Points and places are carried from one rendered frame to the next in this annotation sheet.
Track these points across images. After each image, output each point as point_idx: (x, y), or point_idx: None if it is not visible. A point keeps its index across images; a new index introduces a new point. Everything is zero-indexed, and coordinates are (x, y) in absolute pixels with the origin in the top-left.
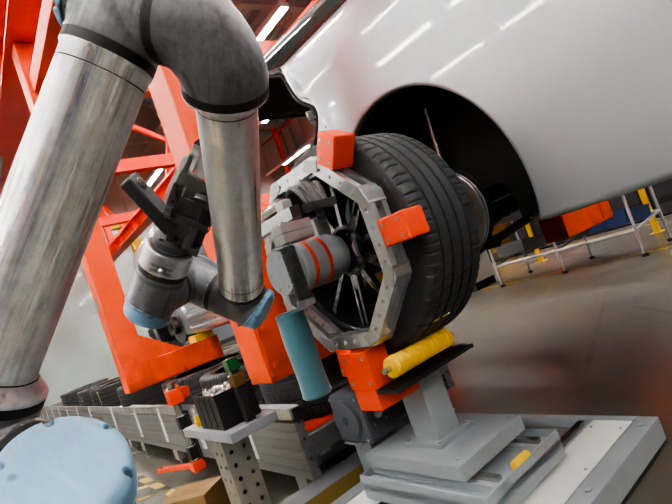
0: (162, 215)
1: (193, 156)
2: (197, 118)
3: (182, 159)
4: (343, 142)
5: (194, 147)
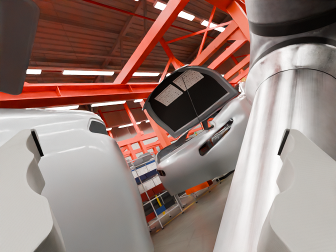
0: None
1: (38, 173)
2: (335, 87)
3: (299, 131)
4: None
5: (29, 145)
